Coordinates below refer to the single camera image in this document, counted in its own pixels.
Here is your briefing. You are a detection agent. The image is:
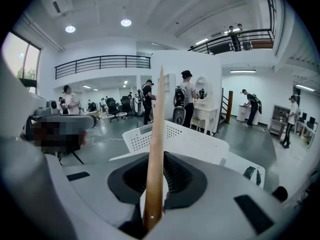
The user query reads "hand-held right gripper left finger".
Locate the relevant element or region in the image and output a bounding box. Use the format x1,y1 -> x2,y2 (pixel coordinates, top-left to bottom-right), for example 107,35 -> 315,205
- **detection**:
62,151 -> 149,240

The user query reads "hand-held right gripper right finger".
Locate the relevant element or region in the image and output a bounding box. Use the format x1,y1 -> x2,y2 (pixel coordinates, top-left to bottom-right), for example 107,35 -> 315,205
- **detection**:
152,151 -> 295,240

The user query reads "white plastic basket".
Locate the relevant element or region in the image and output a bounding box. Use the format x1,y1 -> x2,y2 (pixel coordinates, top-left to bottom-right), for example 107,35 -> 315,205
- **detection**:
121,119 -> 230,166

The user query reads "wooden clothes hanger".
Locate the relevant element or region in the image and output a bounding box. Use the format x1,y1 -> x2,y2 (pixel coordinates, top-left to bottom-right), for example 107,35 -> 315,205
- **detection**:
141,64 -> 167,232

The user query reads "white marble table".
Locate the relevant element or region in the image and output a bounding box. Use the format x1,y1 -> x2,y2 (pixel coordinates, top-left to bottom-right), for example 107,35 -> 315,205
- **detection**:
108,148 -> 266,190

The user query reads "person's head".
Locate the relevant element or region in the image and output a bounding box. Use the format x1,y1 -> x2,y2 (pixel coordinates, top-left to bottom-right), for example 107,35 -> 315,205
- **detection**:
21,118 -> 88,158

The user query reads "black round bin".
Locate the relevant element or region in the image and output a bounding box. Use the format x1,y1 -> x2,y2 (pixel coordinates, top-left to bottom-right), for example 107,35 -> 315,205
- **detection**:
271,185 -> 289,203

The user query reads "black office chair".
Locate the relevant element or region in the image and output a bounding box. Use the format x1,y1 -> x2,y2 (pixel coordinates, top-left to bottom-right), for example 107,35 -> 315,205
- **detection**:
105,97 -> 121,123
120,95 -> 134,121

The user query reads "white wheeled machine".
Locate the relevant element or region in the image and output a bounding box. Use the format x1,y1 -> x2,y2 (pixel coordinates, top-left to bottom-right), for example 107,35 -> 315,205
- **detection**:
133,95 -> 146,118

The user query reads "white vanity dresser with mirror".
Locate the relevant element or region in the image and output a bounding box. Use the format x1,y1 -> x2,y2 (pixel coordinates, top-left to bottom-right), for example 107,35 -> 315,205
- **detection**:
191,75 -> 219,136

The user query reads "dark staircase railing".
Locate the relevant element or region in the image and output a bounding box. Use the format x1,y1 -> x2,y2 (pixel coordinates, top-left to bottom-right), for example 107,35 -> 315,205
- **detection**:
219,95 -> 230,126

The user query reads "grey open cabinet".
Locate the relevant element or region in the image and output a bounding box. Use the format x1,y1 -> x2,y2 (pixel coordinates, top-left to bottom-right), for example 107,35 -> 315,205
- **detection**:
269,105 -> 292,136

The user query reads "white bookshelf desk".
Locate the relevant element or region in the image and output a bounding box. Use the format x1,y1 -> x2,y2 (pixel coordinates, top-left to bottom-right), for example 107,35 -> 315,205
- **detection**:
157,73 -> 176,102

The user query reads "black balcony railing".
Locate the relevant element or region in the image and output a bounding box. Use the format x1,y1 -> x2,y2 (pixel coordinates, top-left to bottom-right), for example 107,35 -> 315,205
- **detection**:
54,55 -> 152,80
187,0 -> 278,57

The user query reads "large window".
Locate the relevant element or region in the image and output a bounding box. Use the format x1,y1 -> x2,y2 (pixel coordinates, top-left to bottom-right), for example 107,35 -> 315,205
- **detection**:
1,30 -> 42,95

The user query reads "white floor cable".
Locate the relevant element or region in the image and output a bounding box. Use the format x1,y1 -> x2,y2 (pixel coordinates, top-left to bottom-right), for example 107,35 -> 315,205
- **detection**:
90,136 -> 125,147

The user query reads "grey head camera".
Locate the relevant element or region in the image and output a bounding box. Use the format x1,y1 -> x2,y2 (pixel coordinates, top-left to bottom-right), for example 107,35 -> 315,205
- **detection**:
26,100 -> 99,132

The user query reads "white round pedestal counter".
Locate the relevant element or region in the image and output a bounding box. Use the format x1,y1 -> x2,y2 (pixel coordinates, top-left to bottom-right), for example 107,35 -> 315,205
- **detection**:
236,103 -> 261,126

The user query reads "brown wooden stair post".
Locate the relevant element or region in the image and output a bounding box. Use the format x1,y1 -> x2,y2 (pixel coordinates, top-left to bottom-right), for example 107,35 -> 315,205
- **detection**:
225,90 -> 235,124

